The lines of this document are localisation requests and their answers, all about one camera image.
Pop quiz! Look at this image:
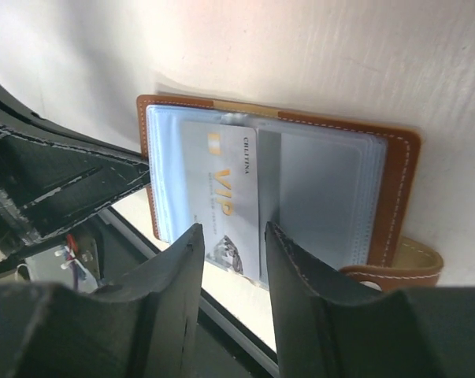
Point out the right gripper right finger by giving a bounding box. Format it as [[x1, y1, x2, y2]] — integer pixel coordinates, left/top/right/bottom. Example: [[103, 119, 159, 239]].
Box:
[[265, 223, 475, 377]]

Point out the silver VIP card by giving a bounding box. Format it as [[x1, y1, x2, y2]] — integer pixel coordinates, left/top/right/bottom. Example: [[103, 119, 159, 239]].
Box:
[[258, 130, 369, 260], [180, 121, 260, 280]]

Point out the brown leather card holder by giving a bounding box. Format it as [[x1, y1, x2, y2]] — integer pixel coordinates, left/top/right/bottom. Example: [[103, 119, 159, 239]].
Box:
[[136, 94, 443, 291]]

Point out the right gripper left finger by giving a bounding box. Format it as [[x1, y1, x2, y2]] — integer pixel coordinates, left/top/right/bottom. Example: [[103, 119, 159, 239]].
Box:
[[0, 224, 205, 377]]

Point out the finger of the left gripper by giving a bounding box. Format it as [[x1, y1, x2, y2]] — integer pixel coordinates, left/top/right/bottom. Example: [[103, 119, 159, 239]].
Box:
[[0, 85, 150, 252]]

